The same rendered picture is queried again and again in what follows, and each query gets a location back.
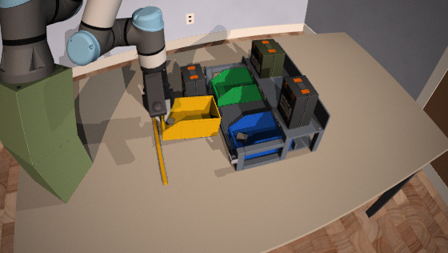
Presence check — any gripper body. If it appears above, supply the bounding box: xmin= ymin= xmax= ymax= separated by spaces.
xmin=140 ymin=61 xmax=170 ymax=100

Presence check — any grey bin rack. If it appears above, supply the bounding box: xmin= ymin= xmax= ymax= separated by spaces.
xmin=203 ymin=42 xmax=330 ymax=171

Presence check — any yellow bin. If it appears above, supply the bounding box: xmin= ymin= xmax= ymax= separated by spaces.
xmin=160 ymin=95 xmax=221 ymax=140

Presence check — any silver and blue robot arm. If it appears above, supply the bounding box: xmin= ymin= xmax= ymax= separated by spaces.
xmin=0 ymin=0 xmax=167 ymax=118

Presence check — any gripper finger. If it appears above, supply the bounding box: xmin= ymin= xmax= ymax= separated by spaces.
xmin=142 ymin=94 xmax=161 ymax=123
xmin=163 ymin=88 xmax=174 ymax=122

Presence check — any green open bin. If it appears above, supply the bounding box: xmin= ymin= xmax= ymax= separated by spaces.
xmin=211 ymin=67 xmax=264 ymax=107

